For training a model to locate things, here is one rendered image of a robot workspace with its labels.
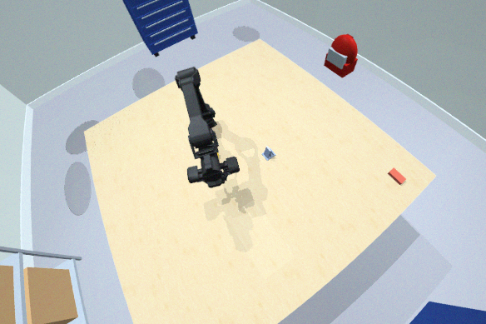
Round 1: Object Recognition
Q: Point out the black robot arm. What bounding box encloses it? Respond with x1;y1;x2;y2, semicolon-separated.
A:
175;67;227;188

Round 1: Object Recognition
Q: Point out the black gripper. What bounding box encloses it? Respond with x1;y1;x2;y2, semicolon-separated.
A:
187;157;240;184

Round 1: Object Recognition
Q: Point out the small red block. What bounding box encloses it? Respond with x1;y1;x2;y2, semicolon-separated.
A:
387;168;405;185

